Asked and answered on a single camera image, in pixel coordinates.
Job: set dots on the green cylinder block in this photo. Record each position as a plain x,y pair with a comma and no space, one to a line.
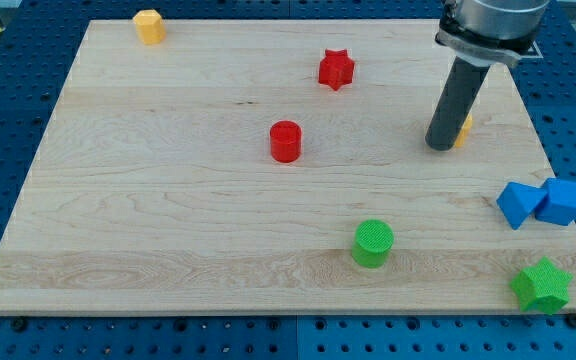
373,241

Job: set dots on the blue triangle block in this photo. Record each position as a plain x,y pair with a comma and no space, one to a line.
518,201

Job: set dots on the yellow hexagon block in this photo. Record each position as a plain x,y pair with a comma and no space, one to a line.
149,26

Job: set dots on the red star block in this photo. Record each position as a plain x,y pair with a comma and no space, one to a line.
336,69

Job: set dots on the blue cube block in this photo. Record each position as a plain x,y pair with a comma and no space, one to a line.
559,205

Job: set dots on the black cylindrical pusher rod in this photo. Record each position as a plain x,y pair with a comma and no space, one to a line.
460,90

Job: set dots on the green star block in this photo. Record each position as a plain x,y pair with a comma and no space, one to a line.
542,287

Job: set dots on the wooden board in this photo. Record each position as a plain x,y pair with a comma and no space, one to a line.
154,193

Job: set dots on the red cylinder block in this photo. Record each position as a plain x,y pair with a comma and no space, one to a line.
285,141

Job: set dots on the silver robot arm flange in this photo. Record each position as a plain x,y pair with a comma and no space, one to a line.
486,32

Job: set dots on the yellow block behind pusher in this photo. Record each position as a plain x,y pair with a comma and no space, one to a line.
464,132

